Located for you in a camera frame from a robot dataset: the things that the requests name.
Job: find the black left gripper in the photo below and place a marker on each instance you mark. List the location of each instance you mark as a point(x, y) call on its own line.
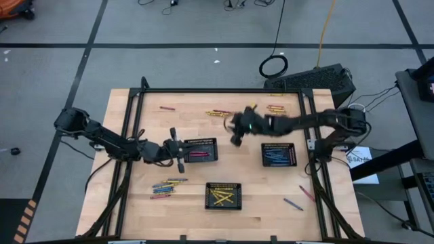
point(171, 152)

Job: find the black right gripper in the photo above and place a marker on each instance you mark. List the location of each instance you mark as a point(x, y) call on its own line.
point(251, 125)

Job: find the blue violet wax crayon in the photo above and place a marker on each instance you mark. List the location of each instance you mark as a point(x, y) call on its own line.
point(293, 204)

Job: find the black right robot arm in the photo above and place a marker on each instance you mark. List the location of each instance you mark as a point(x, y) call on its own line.
point(312, 120)

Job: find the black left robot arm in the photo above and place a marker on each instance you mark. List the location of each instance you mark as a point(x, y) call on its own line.
point(101, 135)

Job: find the black plastic slotted basket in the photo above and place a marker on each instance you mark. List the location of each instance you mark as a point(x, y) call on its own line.
point(293, 154)
point(211, 148)
point(235, 204)

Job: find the black perforated computer case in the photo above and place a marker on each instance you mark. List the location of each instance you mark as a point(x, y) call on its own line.
point(310, 81)

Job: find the white printed sheet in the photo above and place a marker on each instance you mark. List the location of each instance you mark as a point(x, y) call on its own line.
point(363, 166)

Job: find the black desk leg beam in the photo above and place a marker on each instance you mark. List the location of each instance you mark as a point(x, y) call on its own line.
point(386, 161)

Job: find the grey desk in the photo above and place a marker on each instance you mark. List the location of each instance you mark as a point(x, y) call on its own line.
point(417, 112)

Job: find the open laptop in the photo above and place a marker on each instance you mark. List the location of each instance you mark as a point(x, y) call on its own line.
point(427, 184)

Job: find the orange wheeled machine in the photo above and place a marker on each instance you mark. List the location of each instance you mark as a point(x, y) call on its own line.
point(12, 6)

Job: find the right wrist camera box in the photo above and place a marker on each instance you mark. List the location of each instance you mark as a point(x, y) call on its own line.
point(237, 139)

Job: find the black aluminium table frame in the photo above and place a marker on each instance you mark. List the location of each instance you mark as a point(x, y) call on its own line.
point(220, 91)

